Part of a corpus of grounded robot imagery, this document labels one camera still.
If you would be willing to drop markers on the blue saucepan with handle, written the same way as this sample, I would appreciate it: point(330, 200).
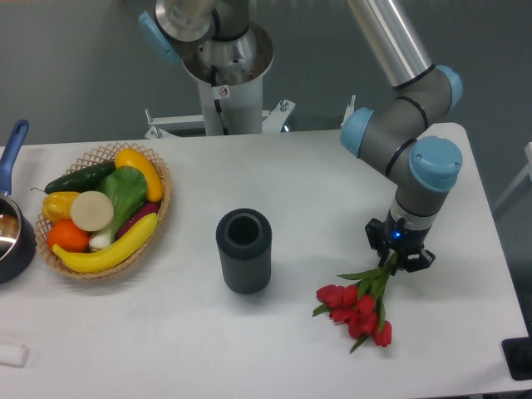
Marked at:
point(18, 244)

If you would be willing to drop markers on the white frame at right edge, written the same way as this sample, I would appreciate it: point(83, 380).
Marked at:
point(515, 189)

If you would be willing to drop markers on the white cylinder at left edge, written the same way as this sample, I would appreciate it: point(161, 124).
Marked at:
point(13, 355)

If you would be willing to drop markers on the beige round disc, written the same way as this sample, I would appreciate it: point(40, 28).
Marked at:
point(91, 211)

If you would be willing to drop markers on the red tulip bouquet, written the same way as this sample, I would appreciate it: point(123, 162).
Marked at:
point(360, 305)

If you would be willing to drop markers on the black device at right edge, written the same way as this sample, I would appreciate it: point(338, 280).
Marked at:
point(518, 357)

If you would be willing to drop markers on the purple eggplant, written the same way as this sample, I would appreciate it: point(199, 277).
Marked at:
point(145, 209)

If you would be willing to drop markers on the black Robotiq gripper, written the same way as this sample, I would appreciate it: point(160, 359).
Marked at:
point(401, 232)

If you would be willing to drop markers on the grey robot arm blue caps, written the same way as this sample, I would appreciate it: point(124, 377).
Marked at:
point(394, 141)

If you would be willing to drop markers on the white metal mounting frame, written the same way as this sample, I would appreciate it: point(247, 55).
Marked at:
point(277, 120)

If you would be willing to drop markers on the long yellow squash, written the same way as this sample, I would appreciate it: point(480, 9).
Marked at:
point(113, 255)

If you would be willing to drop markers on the yellow bell pepper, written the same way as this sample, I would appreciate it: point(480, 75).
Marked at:
point(56, 207)

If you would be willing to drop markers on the dark grey ribbed vase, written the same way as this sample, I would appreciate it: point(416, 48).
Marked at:
point(244, 238)

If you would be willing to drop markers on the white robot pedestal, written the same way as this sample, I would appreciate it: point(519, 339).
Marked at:
point(230, 80)

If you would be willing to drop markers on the green bok choy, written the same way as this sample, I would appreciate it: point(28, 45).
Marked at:
point(126, 188)

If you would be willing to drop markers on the yellow squash at top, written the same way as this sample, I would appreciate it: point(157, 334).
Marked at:
point(137, 160)

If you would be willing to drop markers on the orange fruit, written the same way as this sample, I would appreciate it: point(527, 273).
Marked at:
point(68, 236)

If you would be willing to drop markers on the dark green cucumber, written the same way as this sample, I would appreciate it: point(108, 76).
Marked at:
point(81, 180)

